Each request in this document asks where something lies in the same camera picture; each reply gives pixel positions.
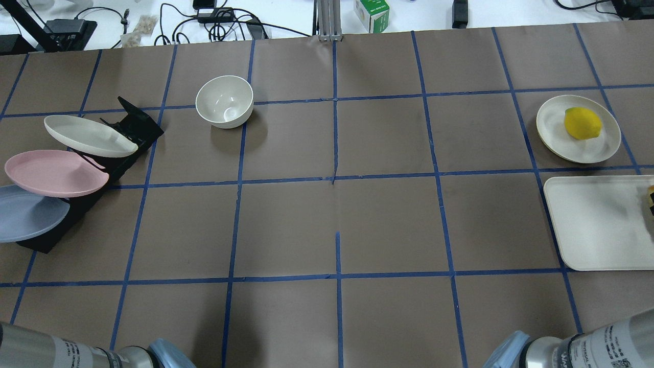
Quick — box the white rectangular tray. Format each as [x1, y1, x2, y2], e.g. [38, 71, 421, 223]
[544, 175, 653, 271]

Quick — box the white round plate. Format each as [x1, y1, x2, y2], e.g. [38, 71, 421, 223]
[536, 94, 622, 165]

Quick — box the pink plate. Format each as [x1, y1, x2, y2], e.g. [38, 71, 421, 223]
[5, 150, 109, 198]

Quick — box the beige ceramic bowl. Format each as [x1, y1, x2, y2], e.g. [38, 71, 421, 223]
[195, 75, 254, 129]

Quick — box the aluminium frame post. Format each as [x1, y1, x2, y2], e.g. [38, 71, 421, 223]
[313, 1, 343, 42]

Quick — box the yellow lemon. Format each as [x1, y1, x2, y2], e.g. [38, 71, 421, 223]
[564, 107, 603, 140]

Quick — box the blue plate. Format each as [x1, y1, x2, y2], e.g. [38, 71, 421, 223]
[1, 186, 70, 244]

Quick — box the black power adapter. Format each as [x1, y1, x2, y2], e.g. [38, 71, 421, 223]
[195, 7, 236, 24]

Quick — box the cream plate in rack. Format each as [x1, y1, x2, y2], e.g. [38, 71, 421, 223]
[44, 115, 138, 158]

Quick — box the green white carton box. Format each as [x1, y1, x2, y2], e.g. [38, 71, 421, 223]
[354, 1, 390, 33]

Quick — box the black plate rack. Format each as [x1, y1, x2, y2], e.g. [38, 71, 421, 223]
[5, 97, 164, 254]

